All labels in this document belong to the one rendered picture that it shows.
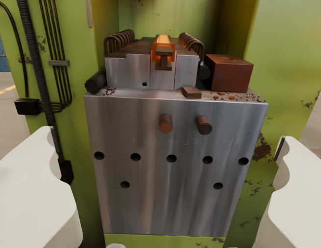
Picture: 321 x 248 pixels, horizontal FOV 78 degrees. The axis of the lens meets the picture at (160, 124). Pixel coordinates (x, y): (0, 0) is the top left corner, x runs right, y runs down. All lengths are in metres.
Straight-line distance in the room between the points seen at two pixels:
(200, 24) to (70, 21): 0.52
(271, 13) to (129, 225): 0.69
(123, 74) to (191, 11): 0.54
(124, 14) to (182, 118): 0.61
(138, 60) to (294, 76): 0.46
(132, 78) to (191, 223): 0.44
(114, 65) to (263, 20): 0.40
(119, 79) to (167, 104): 0.13
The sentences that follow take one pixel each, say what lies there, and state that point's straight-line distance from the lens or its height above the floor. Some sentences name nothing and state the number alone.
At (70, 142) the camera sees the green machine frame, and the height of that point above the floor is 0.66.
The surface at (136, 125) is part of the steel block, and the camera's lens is 0.43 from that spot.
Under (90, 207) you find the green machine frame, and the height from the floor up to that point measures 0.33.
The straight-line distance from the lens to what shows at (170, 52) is 0.34.
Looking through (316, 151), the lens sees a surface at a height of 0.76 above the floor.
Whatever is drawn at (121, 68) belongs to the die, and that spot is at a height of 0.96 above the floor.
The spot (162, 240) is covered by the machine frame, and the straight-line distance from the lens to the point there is 0.72.
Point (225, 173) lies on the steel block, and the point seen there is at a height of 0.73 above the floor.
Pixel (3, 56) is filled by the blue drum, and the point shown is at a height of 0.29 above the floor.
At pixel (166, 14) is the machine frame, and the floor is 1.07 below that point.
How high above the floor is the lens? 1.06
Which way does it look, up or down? 28 degrees down
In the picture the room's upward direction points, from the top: 3 degrees clockwise
